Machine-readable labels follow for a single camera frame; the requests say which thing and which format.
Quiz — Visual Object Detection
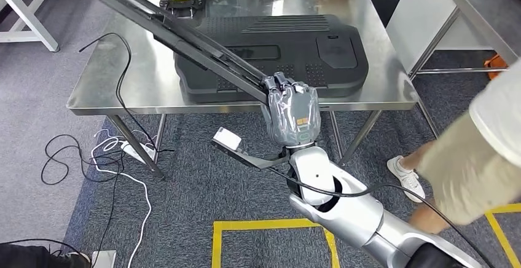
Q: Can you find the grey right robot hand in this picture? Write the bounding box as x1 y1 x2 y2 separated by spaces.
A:
260 71 323 149

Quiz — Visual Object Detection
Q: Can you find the long black plastic panel part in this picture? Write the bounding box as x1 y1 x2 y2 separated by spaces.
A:
58 0 270 105

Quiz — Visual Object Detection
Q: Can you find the stainless steel workbench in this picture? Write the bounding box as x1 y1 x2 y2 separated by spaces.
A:
66 0 439 179

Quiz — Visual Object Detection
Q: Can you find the large black moulded cover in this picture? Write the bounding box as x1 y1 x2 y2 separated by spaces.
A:
174 14 370 104

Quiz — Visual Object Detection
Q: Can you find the black remote controller yellow label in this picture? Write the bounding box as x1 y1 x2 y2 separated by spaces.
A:
159 0 205 18

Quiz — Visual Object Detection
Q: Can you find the white power strip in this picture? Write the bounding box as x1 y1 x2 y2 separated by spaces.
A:
120 140 156 165

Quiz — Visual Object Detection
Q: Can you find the person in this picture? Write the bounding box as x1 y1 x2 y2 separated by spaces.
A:
0 243 91 268
386 56 521 234

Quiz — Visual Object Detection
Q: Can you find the orange object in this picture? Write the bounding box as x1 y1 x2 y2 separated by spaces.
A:
484 53 509 81

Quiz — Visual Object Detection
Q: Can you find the stainless steel side table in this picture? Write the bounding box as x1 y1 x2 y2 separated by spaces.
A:
408 0 521 81

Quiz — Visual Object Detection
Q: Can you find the silver floor socket box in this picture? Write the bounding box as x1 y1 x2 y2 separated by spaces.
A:
91 250 117 268

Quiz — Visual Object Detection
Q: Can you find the black camera bracket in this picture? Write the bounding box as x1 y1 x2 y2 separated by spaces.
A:
211 140 292 170

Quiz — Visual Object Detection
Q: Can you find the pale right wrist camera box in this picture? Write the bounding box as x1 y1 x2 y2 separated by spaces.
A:
212 127 241 152

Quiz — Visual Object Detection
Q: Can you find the white floor cable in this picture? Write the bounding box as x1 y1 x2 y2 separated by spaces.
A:
90 129 157 268

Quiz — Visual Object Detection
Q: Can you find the black looped cable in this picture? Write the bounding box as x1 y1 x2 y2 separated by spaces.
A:
41 133 127 268

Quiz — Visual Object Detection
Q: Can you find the white frame table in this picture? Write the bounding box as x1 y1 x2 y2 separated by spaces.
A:
0 0 61 53

